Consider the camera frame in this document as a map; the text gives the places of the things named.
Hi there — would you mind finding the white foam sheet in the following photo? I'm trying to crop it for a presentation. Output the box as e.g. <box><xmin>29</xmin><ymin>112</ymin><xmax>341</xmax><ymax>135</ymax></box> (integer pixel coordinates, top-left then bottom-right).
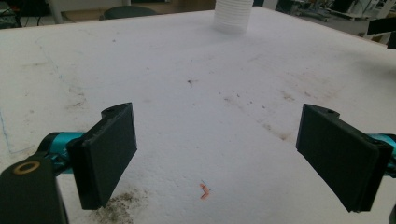
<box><xmin>0</xmin><ymin>7</ymin><xmax>396</xmax><ymax>224</ymax></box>

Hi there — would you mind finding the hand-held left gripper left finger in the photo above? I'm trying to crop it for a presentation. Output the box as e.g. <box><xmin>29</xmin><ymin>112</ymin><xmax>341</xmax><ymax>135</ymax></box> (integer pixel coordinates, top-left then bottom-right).
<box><xmin>65</xmin><ymin>102</ymin><xmax>138</xmax><ymax>211</ymax></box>

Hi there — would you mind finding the grey metal table leg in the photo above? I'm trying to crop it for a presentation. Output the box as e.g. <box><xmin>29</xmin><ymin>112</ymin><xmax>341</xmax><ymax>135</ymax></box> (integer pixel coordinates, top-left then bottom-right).
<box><xmin>46</xmin><ymin>0</ymin><xmax>74</xmax><ymax>25</ymax></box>

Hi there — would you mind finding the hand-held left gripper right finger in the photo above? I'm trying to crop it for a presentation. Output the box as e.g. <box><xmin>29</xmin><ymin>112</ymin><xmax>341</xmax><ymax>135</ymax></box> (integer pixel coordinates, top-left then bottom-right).
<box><xmin>295</xmin><ymin>103</ymin><xmax>394</xmax><ymax>214</ymax></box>

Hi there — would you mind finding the stack of white plastic cups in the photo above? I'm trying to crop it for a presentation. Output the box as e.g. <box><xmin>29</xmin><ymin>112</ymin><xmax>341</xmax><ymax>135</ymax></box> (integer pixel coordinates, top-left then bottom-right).
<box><xmin>212</xmin><ymin>0</ymin><xmax>255</xmax><ymax>35</ymax></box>

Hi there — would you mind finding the black round stool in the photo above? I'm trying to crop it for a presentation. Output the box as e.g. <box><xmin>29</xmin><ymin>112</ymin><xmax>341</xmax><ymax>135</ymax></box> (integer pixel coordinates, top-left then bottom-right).
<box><xmin>102</xmin><ymin>5</ymin><xmax>159</xmax><ymax>21</ymax></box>

